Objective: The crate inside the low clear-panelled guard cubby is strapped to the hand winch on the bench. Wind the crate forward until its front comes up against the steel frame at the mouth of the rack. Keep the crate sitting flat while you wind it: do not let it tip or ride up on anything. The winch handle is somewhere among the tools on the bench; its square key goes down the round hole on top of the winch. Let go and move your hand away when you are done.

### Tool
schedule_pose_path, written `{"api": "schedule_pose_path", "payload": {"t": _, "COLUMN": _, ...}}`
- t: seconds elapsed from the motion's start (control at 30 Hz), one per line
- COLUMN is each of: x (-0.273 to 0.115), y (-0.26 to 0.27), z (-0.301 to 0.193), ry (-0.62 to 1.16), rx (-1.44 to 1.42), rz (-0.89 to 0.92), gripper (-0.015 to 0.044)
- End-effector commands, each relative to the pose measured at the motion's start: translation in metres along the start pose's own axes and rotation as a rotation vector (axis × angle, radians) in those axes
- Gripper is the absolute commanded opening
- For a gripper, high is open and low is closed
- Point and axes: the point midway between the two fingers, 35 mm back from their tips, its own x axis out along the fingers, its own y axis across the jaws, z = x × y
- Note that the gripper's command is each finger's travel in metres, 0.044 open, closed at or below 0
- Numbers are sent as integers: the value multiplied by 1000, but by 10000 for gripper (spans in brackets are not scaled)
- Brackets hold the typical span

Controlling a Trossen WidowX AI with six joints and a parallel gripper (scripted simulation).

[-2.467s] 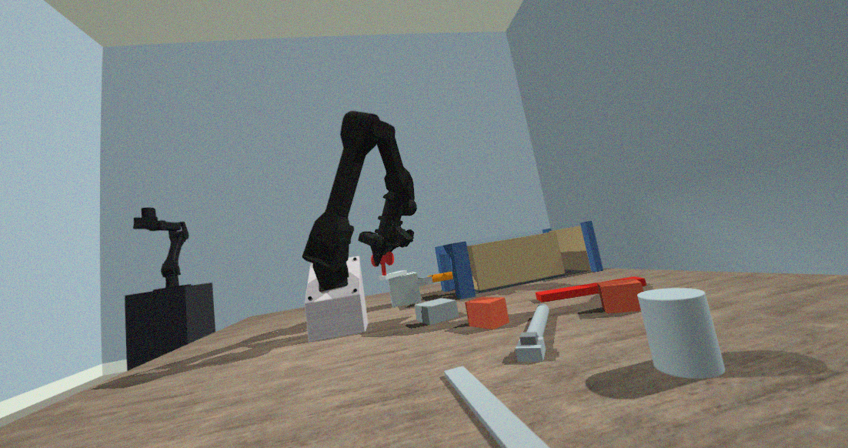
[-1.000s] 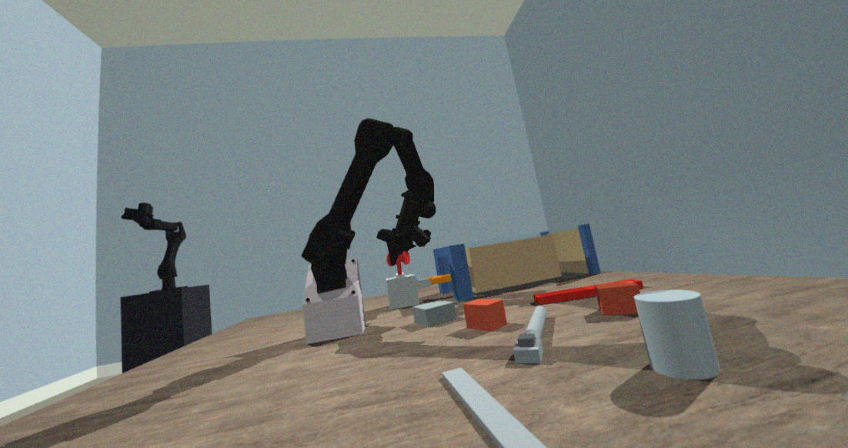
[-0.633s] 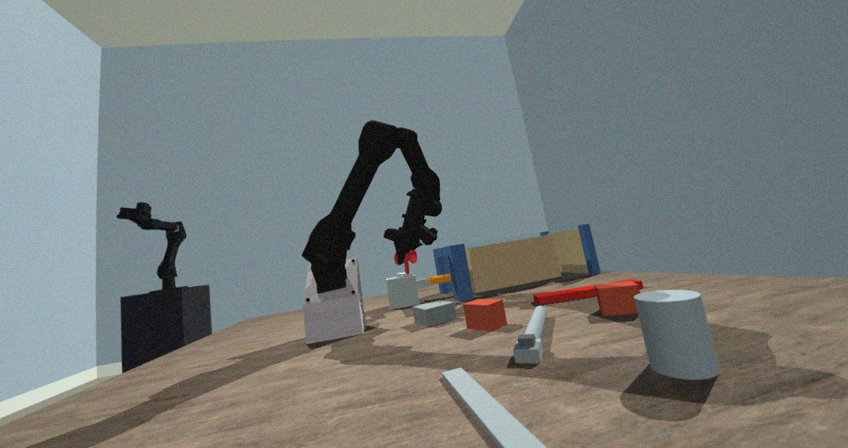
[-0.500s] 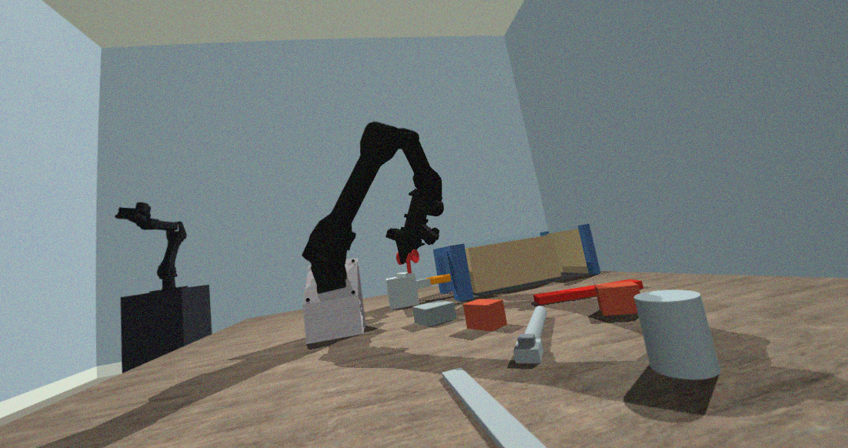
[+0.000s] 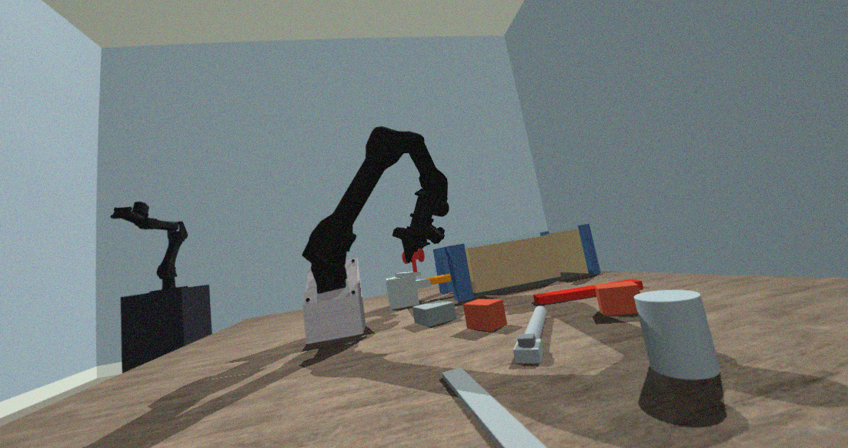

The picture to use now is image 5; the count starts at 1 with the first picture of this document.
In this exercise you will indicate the orange rectangular block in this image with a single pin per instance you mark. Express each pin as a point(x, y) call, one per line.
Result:
point(485, 314)
point(617, 298)

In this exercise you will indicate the red flat bar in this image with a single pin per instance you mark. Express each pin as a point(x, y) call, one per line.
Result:
point(569, 294)

